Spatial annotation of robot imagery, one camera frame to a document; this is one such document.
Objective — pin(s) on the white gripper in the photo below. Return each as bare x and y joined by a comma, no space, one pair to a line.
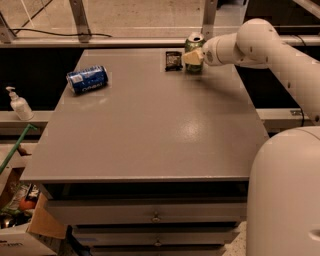
209,53

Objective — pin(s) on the green soda can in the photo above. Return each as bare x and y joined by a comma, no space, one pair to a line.
194,40

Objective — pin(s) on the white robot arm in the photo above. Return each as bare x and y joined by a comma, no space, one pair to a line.
283,203

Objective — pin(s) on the rxbar chocolate wrapper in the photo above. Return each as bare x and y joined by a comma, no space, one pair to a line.
173,61

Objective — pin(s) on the blue pepsi can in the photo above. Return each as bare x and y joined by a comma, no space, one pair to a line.
87,79

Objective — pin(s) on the grey drawer cabinet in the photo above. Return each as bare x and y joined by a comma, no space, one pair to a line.
156,163

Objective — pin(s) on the green pole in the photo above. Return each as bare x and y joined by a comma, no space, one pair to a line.
16,145

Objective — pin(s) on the white pump bottle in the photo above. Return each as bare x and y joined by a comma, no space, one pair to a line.
19,105

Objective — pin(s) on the cardboard box with items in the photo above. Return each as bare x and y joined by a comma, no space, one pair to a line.
27,229

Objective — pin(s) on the metal railing frame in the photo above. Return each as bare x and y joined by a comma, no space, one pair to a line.
147,23

